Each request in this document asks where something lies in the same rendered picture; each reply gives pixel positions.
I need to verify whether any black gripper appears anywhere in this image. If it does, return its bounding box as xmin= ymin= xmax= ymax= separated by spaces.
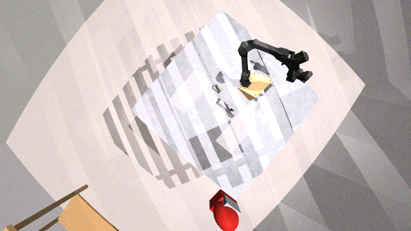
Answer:
xmin=288 ymin=65 xmax=313 ymax=83

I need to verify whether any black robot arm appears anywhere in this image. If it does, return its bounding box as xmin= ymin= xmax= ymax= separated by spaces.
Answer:
xmin=238 ymin=39 xmax=309 ymax=88

